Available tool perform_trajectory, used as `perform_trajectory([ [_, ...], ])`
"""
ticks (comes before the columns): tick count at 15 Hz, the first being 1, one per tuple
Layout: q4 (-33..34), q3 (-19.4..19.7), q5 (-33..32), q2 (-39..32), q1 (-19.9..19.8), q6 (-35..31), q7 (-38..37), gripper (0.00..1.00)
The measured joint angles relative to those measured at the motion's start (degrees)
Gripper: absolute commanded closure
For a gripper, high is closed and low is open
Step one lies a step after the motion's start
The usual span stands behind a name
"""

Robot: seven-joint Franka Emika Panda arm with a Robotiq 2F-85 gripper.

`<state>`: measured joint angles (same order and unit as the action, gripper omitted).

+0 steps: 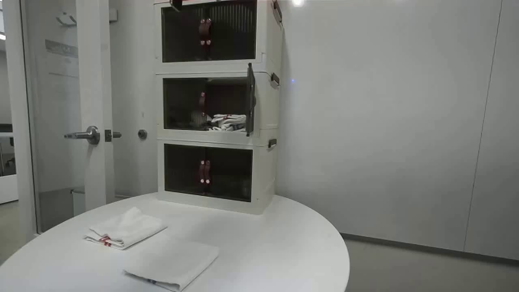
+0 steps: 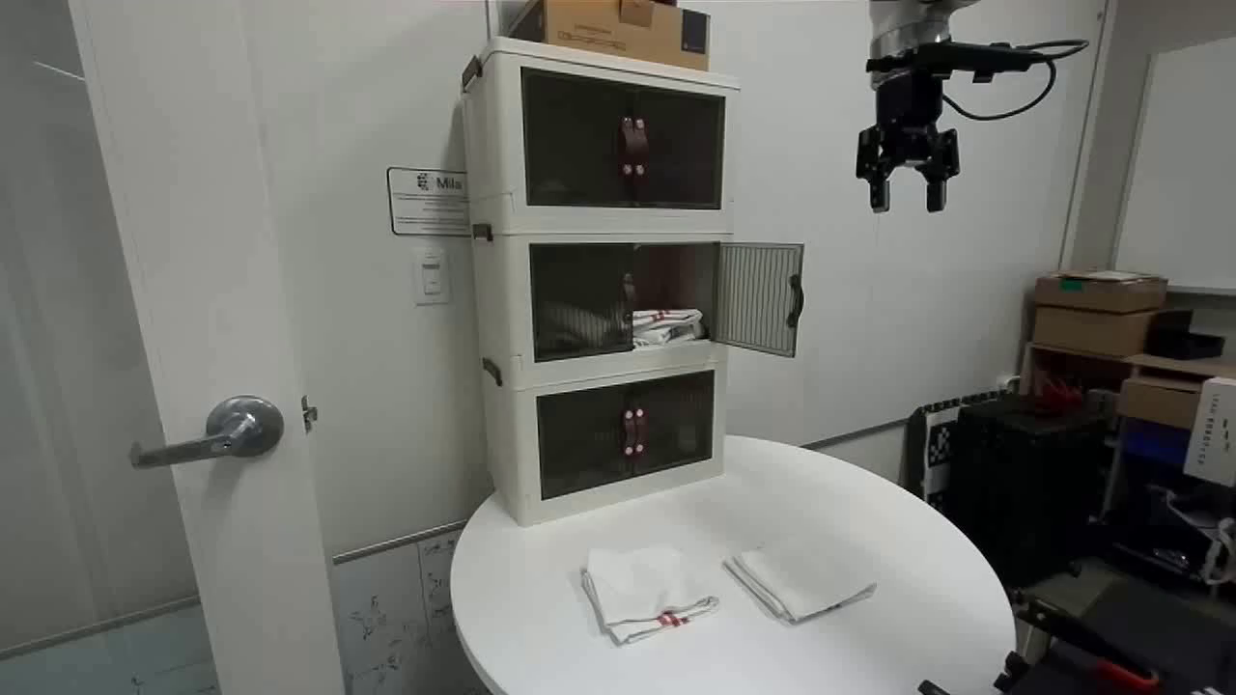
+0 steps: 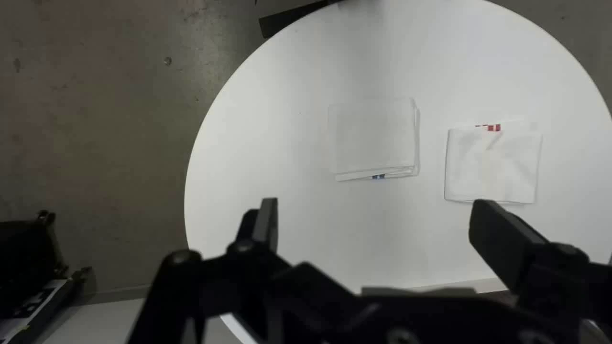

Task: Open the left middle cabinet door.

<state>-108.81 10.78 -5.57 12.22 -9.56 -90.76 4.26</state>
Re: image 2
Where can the cardboard box green label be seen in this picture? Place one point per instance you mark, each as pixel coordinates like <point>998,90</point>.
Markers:
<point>1095,290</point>

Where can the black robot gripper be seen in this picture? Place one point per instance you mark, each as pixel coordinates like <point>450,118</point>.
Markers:
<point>908,135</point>

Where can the crumpled white towel red stripes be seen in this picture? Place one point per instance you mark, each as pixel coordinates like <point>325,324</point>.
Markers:
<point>665,331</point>

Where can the white room door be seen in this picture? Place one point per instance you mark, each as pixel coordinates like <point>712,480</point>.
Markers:
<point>208,255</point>

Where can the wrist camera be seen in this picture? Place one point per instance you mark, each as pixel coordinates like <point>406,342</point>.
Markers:
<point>988,60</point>

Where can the cardboard box black label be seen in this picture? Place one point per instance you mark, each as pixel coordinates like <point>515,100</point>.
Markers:
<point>606,31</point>

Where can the white wall sign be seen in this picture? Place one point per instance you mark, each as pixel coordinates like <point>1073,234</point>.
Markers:
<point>425,201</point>

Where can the folded white towel blue stripe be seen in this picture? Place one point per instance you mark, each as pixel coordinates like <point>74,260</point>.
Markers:
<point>797,586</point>

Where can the tinted ribbed cabinet door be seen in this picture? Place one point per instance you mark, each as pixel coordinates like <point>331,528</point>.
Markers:
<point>575,139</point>
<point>683,147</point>
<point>756,302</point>
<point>676,426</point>
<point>580,444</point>
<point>580,274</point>

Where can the white paper sheet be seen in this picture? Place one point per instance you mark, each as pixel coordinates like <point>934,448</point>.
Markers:
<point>1215,431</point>

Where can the black equipment case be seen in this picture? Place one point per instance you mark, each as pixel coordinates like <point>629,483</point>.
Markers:
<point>1030,483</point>

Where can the plain white folded cloth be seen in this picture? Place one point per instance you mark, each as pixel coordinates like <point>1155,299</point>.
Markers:
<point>580,324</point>

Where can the whiteboard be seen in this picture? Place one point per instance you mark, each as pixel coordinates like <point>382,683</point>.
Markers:
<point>1185,169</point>

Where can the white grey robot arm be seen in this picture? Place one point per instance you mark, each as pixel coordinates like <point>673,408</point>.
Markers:
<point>913,26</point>

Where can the plain brown cardboard box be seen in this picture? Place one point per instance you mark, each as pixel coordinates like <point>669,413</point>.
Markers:
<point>1086,335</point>
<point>1161,404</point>

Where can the folded white towel red stripe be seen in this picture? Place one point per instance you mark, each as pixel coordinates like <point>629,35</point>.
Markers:
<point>643,598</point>

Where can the white wall switch plate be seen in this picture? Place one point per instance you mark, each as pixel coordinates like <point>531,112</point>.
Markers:
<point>431,281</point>

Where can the white stackable cabinet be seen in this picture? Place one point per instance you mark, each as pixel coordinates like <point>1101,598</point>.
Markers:
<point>496,320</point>

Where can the black white sign board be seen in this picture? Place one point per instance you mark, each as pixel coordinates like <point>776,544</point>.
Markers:
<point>934,448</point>

